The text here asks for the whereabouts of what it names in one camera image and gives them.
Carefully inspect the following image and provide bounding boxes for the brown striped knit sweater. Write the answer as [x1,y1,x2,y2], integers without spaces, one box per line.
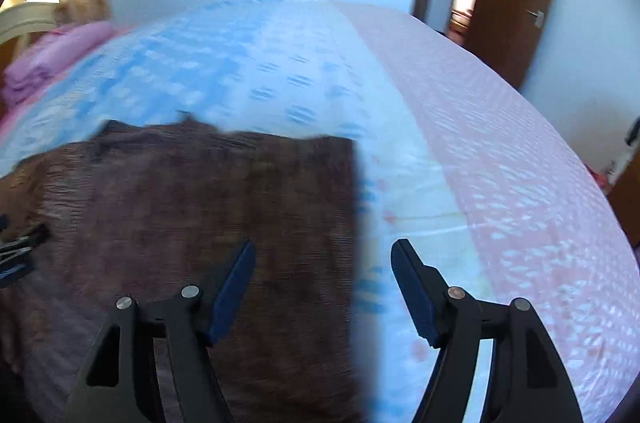
[1,119,363,422]

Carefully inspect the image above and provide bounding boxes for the pink bed sheet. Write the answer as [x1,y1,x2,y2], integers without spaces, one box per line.
[343,4,639,422]

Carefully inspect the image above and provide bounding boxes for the blue polka-dot bed blanket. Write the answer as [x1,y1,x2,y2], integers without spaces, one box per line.
[1,0,492,422]

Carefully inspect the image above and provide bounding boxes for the silver door handle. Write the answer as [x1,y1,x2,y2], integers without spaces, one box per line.
[527,9,546,29]

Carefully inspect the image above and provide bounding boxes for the cream wooden headboard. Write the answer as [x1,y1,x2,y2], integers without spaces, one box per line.
[0,2,66,44]

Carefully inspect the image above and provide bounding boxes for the folded pink quilt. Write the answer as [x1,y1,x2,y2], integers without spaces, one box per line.
[1,21,116,109]

